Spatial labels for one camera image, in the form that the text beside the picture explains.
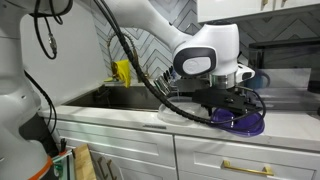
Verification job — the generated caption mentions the dark sink caddy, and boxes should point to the dark sink caddy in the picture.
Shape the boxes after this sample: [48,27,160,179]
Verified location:
[93,84,111,101]

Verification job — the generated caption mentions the white drawer base cabinet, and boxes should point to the white drawer base cabinet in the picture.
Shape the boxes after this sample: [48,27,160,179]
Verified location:
[173,134,320,180]

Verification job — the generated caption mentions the dark steel kitchen sink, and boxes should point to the dark steel kitchen sink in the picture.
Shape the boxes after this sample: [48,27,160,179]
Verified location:
[63,84,164,112]

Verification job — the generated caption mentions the purple lunch box lid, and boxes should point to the purple lunch box lid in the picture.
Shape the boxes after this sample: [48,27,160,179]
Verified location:
[210,107,266,137]

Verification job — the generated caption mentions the white upper cabinet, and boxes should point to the white upper cabinet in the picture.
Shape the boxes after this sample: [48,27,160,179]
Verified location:
[197,0,320,24]

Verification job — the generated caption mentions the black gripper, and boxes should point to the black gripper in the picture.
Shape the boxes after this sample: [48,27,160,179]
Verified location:
[199,103,234,123]

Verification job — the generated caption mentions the gold spring kitchen faucet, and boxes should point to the gold spring kitchen faucet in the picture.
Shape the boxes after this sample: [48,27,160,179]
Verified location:
[106,31,149,84]

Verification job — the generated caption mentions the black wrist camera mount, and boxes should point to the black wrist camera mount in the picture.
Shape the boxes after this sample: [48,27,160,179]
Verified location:
[191,87,250,115]

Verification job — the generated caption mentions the yellow rubber glove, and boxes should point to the yellow rubber glove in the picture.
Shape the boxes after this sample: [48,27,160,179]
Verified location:
[103,59,133,88]

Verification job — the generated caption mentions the black cutlery handles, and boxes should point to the black cutlery handles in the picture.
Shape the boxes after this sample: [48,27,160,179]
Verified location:
[161,64,177,81]

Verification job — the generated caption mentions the black cable with metal connector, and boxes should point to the black cable with metal connector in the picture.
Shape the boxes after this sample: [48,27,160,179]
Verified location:
[32,0,74,61]

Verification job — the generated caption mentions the teal metal frame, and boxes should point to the teal metal frame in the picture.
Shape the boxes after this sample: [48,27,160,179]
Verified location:
[51,149,77,180]

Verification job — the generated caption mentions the shiny chrome utensil holder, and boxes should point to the shiny chrome utensil holder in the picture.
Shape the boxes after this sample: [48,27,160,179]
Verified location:
[154,74,175,97]

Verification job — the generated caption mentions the white tall side panel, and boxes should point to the white tall side panel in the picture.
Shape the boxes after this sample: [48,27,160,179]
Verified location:
[19,0,109,108]

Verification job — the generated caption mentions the white sink base cabinet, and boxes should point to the white sink base cabinet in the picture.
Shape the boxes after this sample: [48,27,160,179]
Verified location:
[49,118,178,180]

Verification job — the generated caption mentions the gold cabinet handle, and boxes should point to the gold cabinet handle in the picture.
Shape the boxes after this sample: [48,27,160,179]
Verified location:
[105,159,118,180]
[96,156,107,180]
[221,159,275,177]

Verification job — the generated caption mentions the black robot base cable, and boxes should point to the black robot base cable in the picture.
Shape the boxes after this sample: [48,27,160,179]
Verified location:
[23,69,68,154]

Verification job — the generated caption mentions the wooden board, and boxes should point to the wooden board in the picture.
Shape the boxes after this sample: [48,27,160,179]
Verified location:
[72,143,98,180]

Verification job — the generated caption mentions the black corrugated cable conduit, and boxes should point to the black corrugated cable conduit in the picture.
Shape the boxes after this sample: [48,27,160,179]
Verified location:
[92,0,268,130]

